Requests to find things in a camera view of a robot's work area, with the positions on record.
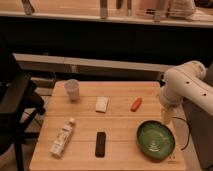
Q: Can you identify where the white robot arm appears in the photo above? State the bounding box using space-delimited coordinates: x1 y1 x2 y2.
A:
159 61 213 125

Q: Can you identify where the white sponge block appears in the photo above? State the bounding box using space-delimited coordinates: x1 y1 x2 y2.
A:
95 97 109 113

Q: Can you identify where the translucent plastic cup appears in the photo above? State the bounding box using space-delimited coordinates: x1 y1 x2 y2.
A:
64 79 79 101

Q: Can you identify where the orange carrot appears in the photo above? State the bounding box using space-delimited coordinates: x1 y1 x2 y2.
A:
131 97 142 112

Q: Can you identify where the white plastic bottle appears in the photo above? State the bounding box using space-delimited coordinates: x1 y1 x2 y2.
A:
50 118 75 158

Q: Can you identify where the green bowl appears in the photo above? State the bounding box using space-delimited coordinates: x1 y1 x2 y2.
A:
136 120 175 161

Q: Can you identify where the black chair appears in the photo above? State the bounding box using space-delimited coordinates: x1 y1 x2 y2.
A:
0 50 45 171

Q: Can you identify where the black cable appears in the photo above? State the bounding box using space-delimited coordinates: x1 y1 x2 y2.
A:
172 116 191 151

